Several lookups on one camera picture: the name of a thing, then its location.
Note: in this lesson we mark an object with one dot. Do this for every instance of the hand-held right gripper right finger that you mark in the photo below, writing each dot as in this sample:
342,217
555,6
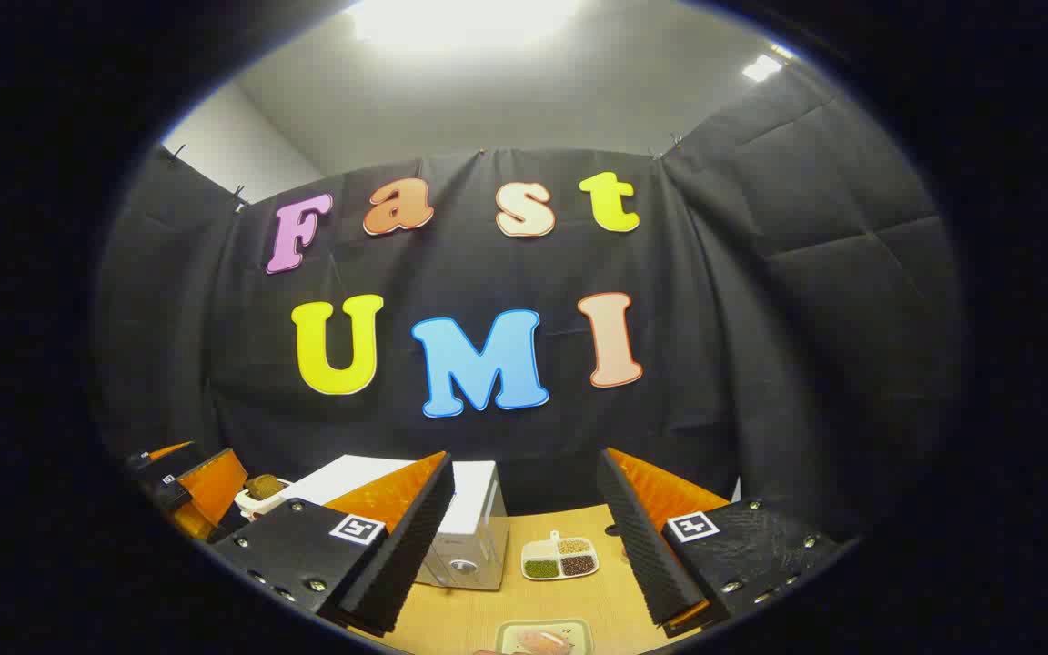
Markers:
642,546

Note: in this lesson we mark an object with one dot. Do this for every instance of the brown toast slice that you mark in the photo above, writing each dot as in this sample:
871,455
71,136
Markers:
264,486

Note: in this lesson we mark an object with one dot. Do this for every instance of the large ceiling light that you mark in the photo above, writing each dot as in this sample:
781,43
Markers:
460,18

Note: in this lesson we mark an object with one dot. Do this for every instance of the white microwave oven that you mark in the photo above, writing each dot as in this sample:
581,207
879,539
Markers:
478,509

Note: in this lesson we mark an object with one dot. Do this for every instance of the black backdrop cloth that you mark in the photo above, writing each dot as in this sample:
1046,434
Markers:
469,264

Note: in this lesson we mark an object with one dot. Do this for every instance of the small ceiling light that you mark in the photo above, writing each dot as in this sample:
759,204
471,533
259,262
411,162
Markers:
760,66

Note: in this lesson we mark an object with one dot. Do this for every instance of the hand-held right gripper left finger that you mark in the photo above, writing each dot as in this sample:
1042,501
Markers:
406,546

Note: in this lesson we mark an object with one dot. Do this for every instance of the pink bread bun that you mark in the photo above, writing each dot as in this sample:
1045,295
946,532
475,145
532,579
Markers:
542,642

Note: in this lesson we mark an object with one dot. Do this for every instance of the white toaster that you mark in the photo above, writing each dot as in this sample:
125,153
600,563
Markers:
256,505

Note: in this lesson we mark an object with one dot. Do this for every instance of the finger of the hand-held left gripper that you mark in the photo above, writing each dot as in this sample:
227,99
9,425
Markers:
169,459
215,487

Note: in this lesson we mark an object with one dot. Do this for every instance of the pale green square plate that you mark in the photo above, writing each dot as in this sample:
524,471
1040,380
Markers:
510,637

